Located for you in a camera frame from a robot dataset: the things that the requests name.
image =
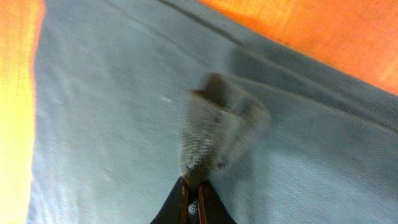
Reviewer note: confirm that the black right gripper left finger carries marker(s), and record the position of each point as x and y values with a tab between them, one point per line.
175	208

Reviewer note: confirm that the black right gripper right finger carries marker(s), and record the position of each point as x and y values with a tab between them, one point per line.
210	207

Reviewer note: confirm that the blue polo shirt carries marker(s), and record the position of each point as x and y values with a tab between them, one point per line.
112	82

